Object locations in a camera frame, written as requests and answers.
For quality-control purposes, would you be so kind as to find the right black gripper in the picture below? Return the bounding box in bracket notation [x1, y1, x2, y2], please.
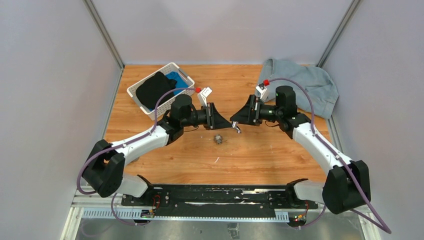
[230, 95, 283, 127]

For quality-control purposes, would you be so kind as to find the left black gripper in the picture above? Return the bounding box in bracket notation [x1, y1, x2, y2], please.
[181, 103, 233, 131]

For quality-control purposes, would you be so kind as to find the black cloth in basket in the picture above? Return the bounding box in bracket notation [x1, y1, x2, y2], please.
[135, 72, 173, 111]

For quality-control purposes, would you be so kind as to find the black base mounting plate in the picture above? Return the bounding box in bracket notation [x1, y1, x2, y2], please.
[121, 184, 318, 222]

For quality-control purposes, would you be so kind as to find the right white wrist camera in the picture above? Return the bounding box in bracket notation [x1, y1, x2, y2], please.
[254, 83, 269, 103]

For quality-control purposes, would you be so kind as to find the grey-blue denim garment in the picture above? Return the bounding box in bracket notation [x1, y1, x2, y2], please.
[257, 58, 339, 119]

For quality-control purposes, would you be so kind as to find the purple cable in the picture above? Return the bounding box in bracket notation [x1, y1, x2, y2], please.
[76, 87, 200, 227]
[264, 78, 392, 235]

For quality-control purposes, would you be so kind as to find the steel threaded pipe fitting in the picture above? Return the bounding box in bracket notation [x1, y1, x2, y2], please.
[213, 134, 224, 145]

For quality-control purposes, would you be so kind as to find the blue cloth in basket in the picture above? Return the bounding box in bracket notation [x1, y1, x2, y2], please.
[165, 71, 189, 89]

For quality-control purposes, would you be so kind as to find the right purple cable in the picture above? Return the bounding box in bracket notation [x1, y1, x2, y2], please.
[264, 78, 392, 235]

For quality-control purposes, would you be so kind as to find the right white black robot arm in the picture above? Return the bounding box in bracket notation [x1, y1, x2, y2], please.
[230, 85, 371, 214]

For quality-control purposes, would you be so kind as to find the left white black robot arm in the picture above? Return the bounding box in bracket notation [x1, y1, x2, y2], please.
[79, 94, 232, 207]

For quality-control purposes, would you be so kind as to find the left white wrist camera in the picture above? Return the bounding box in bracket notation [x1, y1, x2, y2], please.
[195, 87, 213, 107]

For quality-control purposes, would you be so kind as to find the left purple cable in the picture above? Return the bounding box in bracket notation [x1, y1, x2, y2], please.
[76, 87, 200, 227]

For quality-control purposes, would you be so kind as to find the chrome water faucet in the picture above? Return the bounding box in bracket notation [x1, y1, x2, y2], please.
[231, 121, 242, 134]

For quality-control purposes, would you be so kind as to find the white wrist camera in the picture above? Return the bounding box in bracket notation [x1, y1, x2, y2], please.
[254, 83, 269, 103]
[195, 87, 213, 107]

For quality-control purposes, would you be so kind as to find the white plastic basket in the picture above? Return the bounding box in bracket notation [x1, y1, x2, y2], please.
[127, 62, 195, 120]

